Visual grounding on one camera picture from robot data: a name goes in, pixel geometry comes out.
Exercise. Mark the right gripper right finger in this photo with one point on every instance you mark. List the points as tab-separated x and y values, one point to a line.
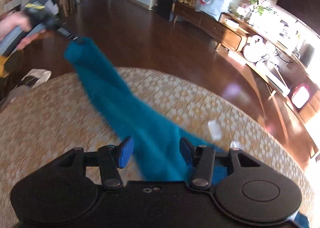
200	159

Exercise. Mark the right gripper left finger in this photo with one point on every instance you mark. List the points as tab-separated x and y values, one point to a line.
110	159

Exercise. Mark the person's left hand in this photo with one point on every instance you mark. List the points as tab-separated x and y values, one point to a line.
16	29

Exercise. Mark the clear plastic box near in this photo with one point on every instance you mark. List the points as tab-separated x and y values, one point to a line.
214	130

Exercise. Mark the gold floral lace tablecloth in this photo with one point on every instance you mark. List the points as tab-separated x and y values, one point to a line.
57	116

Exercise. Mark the pink white square appliance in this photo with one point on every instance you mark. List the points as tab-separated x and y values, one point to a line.
300	96

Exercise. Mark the long wooden media console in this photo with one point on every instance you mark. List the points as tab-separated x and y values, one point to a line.
280	69

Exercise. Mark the white kettle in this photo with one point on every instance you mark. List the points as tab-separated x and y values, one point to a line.
254	50

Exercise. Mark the black speaker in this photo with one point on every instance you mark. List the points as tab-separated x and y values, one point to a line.
306	53

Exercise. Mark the white gift bag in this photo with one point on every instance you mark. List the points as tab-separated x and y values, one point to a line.
214	8

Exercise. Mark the pink flower vase arrangement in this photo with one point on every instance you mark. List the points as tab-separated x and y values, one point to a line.
248	8

